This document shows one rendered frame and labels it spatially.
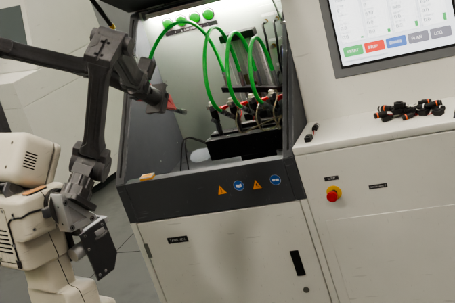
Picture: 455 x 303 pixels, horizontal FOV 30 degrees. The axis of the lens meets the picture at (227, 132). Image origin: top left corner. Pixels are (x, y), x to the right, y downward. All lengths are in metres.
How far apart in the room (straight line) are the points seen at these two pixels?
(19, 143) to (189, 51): 1.14
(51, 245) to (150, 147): 0.89
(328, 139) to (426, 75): 0.39
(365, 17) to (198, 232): 0.97
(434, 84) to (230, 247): 0.91
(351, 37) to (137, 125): 0.90
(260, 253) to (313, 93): 0.60
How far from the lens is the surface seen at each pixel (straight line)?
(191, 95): 3.47
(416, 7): 2.87
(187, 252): 3.15
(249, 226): 3.00
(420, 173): 2.76
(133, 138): 3.21
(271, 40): 3.28
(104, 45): 2.28
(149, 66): 2.73
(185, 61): 3.43
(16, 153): 2.46
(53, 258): 2.57
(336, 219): 2.90
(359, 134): 2.77
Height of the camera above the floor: 1.95
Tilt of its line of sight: 18 degrees down
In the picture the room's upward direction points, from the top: 19 degrees counter-clockwise
